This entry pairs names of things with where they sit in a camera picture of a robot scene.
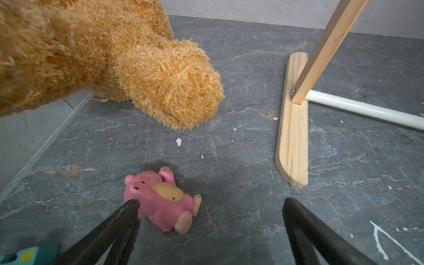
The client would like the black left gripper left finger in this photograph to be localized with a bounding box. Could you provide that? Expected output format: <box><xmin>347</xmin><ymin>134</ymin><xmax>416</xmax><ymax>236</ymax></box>
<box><xmin>51</xmin><ymin>199</ymin><xmax>140</xmax><ymax>265</ymax></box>

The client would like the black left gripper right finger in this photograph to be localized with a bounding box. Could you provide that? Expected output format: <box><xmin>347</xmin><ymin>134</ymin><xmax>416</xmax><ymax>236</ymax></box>
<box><xmin>282</xmin><ymin>198</ymin><xmax>375</xmax><ymax>265</ymax></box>

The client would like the pink pig toy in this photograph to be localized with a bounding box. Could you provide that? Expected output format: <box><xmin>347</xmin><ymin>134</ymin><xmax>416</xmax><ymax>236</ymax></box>
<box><xmin>124</xmin><ymin>166</ymin><xmax>202</xmax><ymax>235</ymax></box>

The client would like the teal robot toy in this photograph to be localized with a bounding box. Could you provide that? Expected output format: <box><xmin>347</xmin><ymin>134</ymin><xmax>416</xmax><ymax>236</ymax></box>
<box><xmin>1</xmin><ymin>245</ymin><xmax>59</xmax><ymax>265</ymax></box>

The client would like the brown teddy bear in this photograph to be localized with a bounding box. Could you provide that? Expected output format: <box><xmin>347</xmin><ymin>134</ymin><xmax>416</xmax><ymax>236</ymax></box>
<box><xmin>1</xmin><ymin>1</ymin><xmax>224</xmax><ymax>129</ymax></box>

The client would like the wooden clothes rack frame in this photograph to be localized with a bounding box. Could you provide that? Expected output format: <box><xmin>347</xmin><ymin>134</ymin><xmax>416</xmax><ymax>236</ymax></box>
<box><xmin>276</xmin><ymin>1</ymin><xmax>424</xmax><ymax>188</ymax></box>

